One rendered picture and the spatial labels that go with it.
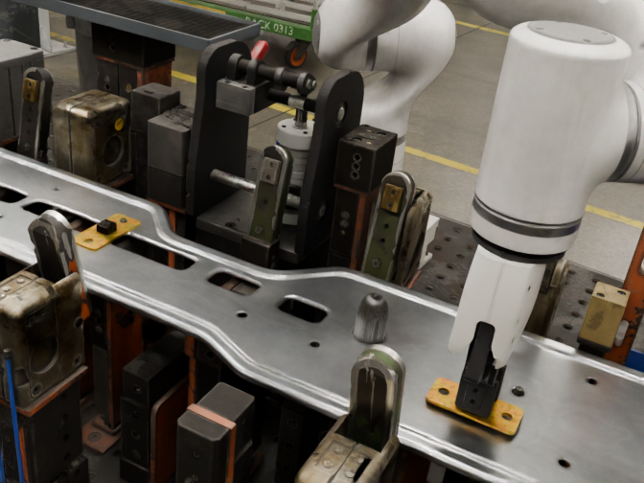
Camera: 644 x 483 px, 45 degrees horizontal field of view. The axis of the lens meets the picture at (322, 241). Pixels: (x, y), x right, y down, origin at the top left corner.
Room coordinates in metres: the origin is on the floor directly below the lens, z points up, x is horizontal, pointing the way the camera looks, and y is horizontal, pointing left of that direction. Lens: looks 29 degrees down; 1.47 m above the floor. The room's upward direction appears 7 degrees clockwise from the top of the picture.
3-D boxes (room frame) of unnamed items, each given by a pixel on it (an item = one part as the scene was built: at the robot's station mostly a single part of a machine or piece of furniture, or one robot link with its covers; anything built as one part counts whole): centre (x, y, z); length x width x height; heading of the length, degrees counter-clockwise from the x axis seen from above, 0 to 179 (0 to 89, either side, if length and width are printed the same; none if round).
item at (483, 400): (0.53, -0.15, 1.04); 0.03 x 0.03 x 0.07; 66
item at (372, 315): (0.65, -0.06, 1.02); 0.03 x 0.03 x 0.07
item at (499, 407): (0.56, -0.16, 1.01); 0.08 x 0.04 x 0.01; 66
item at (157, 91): (1.03, 0.25, 0.90); 0.05 x 0.05 x 0.40; 66
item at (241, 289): (0.72, 0.09, 0.84); 0.12 x 0.05 x 0.29; 156
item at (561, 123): (0.56, -0.16, 1.28); 0.09 x 0.08 x 0.13; 101
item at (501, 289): (0.56, -0.16, 1.14); 0.10 x 0.07 x 0.11; 156
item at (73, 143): (1.00, 0.34, 0.89); 0.13 x 0.11 x 0.38; 156
